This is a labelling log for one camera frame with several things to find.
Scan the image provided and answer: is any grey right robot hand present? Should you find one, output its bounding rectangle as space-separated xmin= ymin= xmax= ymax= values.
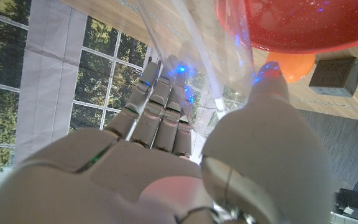
xmin=0 ymin=54 xmax=334 ymax=224

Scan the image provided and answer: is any clear dispenser bottle black pump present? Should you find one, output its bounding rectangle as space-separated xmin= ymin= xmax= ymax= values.
xmin=134 ymin=0 xmax=256 ymax=162

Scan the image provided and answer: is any dark grey block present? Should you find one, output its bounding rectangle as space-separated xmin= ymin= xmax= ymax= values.
xmin=308 ymin=57 xmax=358 ymax=98

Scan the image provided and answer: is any red bowl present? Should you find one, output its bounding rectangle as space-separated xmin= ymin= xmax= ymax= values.
xmin=214 ymin=0 xmax=358 ymax=54

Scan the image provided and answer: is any printed window backdrop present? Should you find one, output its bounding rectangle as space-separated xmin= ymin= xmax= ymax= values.
xmin=0 ymin=0 xmax=248 ymax=194

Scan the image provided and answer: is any orange fruit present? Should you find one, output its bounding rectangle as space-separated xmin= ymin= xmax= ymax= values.
xmin=265 ymin=51 xmax=316 ymax=84

